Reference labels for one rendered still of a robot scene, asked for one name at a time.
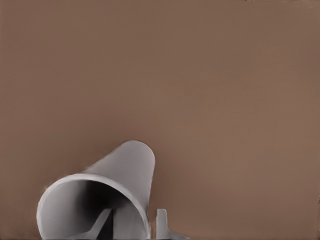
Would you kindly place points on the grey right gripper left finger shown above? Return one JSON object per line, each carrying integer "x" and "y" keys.
{"x": 103, "y": 226}

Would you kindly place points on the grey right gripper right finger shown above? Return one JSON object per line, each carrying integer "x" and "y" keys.
{"x": 162, "y": 225}

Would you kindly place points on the white IKEA cup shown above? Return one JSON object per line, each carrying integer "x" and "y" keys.
{"x": 130, "y": 165}

